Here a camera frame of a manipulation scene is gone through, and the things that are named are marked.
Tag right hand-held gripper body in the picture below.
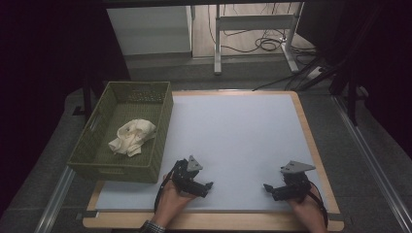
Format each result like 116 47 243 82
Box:
272 160 317 202

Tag aluminium floor rail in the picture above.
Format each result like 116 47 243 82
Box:
33 165 78 233
332 95 412 233

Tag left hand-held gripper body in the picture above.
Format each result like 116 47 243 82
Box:
170 154 204 194

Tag white power strip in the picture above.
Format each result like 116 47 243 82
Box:
305 65 326 81

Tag person's left hand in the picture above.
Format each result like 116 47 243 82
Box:
152 174 197 228

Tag right hand-held gripper cable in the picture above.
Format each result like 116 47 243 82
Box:
307 180 330 228

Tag pale grey table mat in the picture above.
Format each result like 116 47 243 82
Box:
95 93 329 214

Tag black floor cables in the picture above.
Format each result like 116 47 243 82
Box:
207 2 325 92

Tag cream printed cloth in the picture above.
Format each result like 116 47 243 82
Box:
107 118 157 158

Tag white metal desk frame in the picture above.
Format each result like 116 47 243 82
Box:
213 2 306 77

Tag white cabinet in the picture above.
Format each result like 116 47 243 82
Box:
106 5 194 56

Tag person's right hand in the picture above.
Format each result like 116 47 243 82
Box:
286 186 328 233

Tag black stand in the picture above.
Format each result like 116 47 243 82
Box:
72 76 99 123
329 57 371 128

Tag green woven basket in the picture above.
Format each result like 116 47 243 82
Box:
66 81 175 184

